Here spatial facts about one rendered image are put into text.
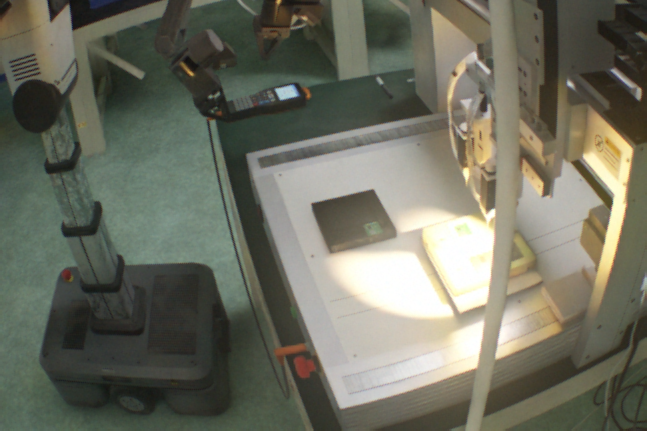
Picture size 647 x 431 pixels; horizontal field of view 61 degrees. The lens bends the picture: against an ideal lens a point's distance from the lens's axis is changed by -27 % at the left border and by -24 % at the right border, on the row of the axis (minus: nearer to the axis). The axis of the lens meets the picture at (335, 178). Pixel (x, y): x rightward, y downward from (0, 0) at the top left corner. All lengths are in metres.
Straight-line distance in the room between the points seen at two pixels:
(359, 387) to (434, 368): 0.11
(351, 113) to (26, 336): 1.56
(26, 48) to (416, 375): 1.09
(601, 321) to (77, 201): 1.32
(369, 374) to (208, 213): 1.89
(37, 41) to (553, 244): 1.19
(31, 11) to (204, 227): 1.58
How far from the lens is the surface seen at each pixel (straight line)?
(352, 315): 1.10
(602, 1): 0.90
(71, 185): 1.73
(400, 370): 1.01
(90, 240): 1.82
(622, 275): 1.01
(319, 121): 1.78
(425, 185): 1.35
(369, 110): 1.81
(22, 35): 1.50
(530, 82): 0.85
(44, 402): 2.30
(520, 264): 1.12
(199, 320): 1.98
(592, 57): 0.92
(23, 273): 2.88
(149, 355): 1.92
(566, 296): 1.09
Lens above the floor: 1.64
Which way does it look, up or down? 35 degrees down
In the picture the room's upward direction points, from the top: 6 degrees counter-clockwise
